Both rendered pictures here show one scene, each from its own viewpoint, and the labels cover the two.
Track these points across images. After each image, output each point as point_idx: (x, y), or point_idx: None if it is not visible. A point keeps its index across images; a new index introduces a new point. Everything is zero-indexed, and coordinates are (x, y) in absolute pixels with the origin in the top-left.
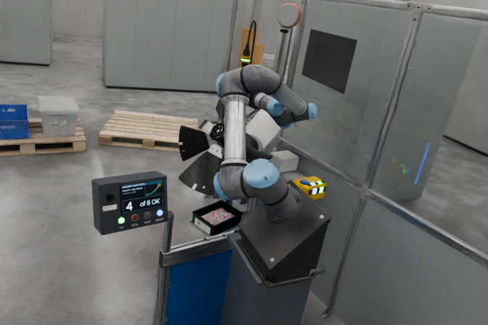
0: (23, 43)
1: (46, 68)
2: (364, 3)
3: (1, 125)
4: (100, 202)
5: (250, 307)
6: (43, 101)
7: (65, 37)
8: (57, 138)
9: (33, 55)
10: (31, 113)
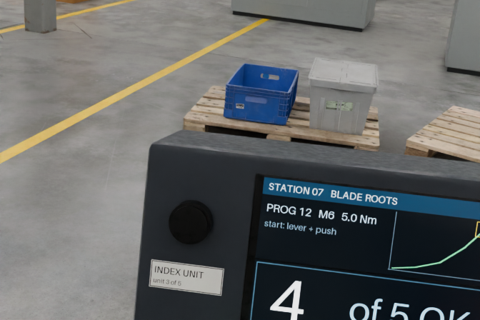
0: None
1: (357, 34)
2: None
3: (247, 96)
4: (145, 236)
5: None
6: (322, 65)
7: None
8: (330, 133)
9: (342, 13)
10: (308, 93)
